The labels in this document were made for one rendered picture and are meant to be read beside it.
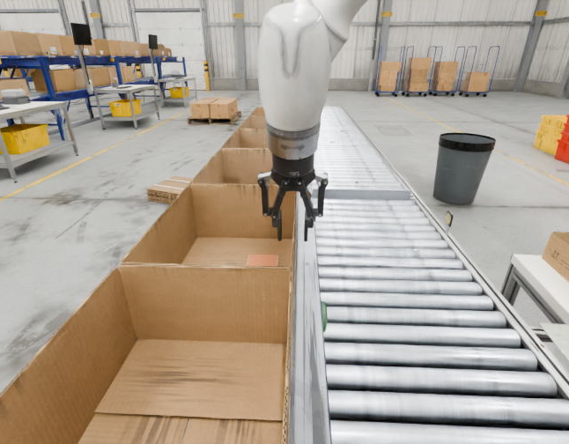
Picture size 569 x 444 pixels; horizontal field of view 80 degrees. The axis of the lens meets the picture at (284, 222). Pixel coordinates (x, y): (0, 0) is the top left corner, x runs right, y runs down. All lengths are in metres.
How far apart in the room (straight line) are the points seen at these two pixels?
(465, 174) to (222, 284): 3.34
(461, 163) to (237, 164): 2.73
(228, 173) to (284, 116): 0.84
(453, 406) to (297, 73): 0.67
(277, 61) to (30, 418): 0.52
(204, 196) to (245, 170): 0.40
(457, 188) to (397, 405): 3.17
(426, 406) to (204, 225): 0.68
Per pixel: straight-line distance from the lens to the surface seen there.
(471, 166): 3.73
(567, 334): 1.10
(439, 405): 0.81
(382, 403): 0.77
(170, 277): 0.60
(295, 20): 0.49
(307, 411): 0.57
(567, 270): 1.33
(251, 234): 0.97
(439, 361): 0.90
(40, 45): 7.82
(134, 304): 0.66
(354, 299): 0.99
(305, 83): 0.49
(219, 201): 0.94
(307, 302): 0.74
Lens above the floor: 1.36
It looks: 26 degrees down
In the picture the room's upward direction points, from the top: straight up
